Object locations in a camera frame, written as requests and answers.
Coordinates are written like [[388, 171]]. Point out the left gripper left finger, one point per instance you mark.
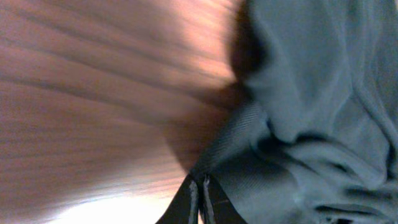
[[183, 208]]

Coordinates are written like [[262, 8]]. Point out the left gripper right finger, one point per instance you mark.
[[217, 207]]

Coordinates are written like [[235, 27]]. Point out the plain black t-shirt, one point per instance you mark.
[[317, 142]]

